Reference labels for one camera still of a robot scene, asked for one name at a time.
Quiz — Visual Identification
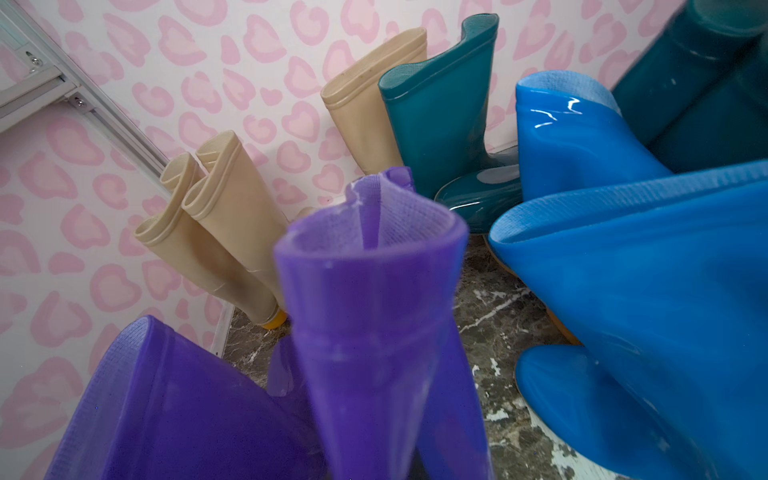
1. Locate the teal boot lying in pile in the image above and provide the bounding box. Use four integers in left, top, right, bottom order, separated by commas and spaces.
613, 1, 767, 173

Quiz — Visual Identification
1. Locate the purple boot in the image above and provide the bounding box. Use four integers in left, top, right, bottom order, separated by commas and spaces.
46, 316, 329, 479
274, 167, 494, 479

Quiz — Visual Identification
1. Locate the aluminium frame post left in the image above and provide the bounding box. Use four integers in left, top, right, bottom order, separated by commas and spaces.
1, 1, 168, 182

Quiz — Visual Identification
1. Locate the teal boot standing at back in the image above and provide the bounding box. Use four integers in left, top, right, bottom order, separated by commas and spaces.
378, 13, 522, 235

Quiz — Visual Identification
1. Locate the beige boot pair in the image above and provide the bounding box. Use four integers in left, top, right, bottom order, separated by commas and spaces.
134, 153, 288, 330
182, 130, 288, 307

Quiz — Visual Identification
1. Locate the blue boot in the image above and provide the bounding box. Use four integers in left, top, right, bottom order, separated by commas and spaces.
515, 70, 673, 201
490, 160, 767, 479

